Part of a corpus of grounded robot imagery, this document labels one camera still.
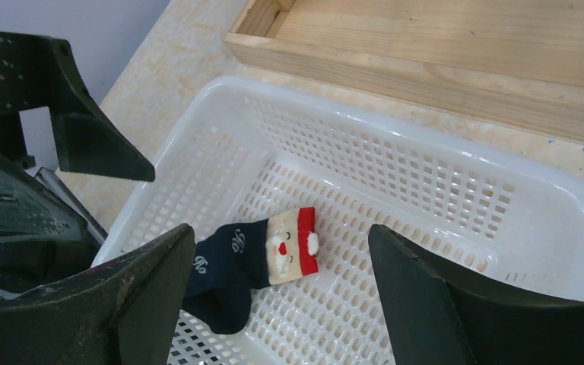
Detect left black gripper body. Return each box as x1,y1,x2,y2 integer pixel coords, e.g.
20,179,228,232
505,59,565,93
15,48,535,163
0,32,97,300

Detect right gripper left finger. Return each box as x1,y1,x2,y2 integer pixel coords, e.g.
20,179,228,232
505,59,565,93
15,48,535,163
0,224,195,364

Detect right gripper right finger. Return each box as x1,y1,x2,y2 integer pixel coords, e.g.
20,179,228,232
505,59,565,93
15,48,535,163
368,224,584,364

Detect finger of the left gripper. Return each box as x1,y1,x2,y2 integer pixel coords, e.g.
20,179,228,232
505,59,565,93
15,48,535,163
20,34,156,182

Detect navy santa sock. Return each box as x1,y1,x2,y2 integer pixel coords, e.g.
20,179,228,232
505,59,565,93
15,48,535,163
181,207,319,335

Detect white plastic basket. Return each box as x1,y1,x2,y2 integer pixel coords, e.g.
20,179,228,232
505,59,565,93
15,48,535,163
94,76,584,364

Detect wooden hanger stand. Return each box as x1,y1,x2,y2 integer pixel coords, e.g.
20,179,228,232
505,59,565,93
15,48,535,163
225,1,584,143

